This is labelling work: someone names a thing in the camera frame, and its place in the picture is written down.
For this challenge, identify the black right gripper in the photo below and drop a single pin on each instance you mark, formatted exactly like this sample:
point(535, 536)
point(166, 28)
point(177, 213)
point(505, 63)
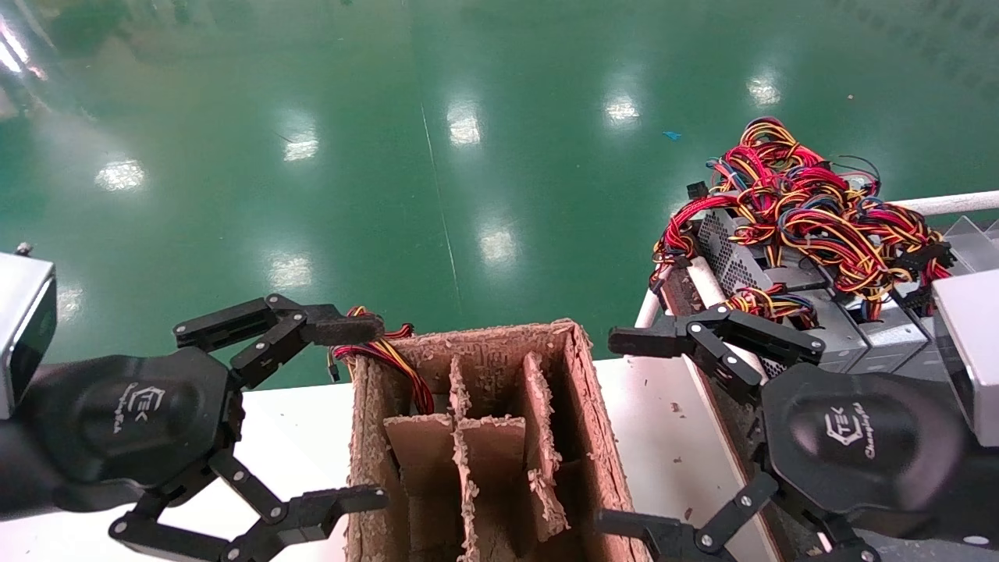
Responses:
point(858, 437)

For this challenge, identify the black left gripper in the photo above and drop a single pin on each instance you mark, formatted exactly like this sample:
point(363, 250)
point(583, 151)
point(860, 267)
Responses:
point(133, 421)

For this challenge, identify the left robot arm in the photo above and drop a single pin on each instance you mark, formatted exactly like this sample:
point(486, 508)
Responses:
point(15, 476)

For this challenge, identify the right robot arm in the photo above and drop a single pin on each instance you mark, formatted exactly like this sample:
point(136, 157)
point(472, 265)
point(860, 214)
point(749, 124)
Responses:
point(983, 499)

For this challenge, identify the worn brown cardboard box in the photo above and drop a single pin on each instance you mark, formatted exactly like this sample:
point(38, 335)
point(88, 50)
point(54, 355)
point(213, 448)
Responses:
point(597, 437)

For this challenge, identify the white pipe leg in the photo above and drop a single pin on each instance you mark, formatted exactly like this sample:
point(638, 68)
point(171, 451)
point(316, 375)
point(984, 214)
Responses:
point(649, 311)

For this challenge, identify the grey metal power supply unit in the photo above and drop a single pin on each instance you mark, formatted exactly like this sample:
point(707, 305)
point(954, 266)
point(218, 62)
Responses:
point(722, 238)
point(897, 343)
point(839, 332)
point(792, 277)

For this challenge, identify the cardboard divider insert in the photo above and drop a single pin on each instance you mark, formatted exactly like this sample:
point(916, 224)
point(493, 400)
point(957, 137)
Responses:
point(492, 449)

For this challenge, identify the clear acrylic compartment organizer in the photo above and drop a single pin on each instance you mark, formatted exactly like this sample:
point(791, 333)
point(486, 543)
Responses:
point(975, 242)

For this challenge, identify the long white pipe rail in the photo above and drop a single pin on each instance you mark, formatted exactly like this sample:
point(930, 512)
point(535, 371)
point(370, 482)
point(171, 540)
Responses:
point(702, 285)

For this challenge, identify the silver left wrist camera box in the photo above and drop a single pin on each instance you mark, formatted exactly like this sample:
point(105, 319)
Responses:
point(19, 312)

